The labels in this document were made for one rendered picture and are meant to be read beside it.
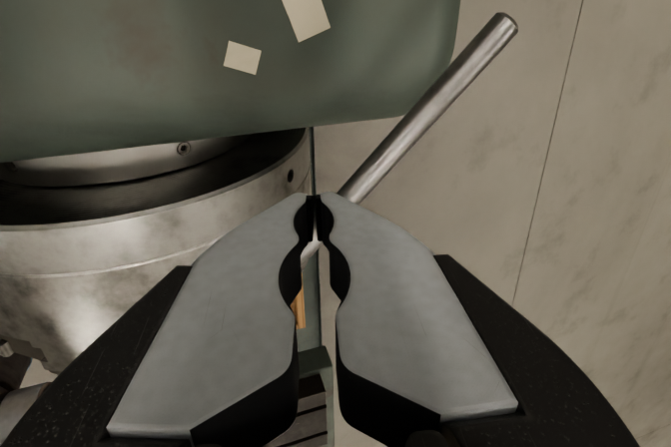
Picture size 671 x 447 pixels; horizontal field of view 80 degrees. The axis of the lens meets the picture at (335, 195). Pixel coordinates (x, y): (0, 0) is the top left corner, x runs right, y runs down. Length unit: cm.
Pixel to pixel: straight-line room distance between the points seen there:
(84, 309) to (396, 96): 24
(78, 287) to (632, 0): 229
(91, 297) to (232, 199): 11
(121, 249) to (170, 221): 3
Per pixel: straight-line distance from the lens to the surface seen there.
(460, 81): 18
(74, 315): 32
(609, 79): 239
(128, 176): 31
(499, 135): 205
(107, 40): 22
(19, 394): 64
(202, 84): 22
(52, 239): 28
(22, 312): 34
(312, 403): 90
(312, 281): 125
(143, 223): 27
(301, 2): 22
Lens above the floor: 147
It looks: 57 degrees down
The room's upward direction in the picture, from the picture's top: 146 degrees clockwise
